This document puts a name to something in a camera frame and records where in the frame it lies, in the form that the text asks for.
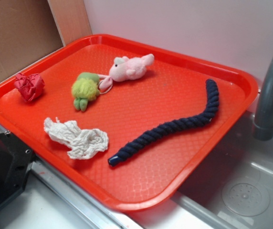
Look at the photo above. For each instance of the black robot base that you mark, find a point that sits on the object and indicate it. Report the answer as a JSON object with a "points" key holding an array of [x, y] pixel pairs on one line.
{"points": [[15, 163]]}

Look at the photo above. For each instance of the red plastic tray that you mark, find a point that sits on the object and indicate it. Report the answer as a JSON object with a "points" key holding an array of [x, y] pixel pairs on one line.
{"points": [[173, 87]]}

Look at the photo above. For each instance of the pink plush toy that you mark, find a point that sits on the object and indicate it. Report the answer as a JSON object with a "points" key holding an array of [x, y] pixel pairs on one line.
{"points": [[124, 69]]}

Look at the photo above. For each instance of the green plush toy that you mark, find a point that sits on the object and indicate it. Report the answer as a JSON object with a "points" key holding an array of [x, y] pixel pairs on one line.
{"points": [[84, 90]]}

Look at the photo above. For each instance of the crumpled white paper towel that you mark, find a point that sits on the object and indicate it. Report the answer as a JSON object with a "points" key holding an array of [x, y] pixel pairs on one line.
{"points": [[84, 144]]}

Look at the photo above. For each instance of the crumpled red paper ball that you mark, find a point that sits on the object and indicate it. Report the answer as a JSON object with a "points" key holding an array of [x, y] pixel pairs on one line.
{"points": [[29, 86]]}

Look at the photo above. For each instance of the grey toy faucet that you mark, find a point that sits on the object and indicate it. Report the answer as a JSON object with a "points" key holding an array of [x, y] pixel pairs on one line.
{"points": [[267, 95]]}

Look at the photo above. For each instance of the grey toy sink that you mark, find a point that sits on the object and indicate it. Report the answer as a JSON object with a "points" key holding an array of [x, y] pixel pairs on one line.
{"points": [[232, 188]]}

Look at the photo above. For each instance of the brown cardboard panel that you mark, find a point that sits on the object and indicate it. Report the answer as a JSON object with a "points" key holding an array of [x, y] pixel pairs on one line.
{"points": [[27, 33]]}

